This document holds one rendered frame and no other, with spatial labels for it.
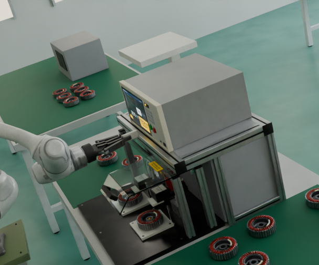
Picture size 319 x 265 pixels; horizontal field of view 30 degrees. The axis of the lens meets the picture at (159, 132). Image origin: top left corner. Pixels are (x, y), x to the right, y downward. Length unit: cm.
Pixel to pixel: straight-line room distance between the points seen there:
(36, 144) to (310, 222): 109
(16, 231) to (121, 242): 59
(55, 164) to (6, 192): 70
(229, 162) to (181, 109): 28
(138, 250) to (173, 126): 53
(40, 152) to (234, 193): 80
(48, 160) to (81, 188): 96
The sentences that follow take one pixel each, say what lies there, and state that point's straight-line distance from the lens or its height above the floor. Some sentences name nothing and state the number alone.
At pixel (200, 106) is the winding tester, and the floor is 125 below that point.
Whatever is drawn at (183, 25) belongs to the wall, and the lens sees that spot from 763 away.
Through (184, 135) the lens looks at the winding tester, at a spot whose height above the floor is 116.
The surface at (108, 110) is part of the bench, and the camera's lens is 403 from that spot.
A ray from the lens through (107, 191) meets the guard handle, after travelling 231.
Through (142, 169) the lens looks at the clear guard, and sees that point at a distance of 238.
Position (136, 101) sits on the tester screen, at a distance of 251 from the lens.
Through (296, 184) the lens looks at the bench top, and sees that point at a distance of 266.
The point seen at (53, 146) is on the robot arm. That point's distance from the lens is 214.
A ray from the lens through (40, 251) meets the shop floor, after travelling 418.
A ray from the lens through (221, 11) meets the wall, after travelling 785.
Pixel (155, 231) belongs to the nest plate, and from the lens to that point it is 251.
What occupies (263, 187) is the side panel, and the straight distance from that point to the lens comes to 250.
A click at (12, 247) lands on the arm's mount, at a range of 278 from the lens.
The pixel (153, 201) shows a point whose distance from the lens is 251.
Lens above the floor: 214
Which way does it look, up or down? 24 degrees down
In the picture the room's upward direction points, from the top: 16 degrees counter-clockwise
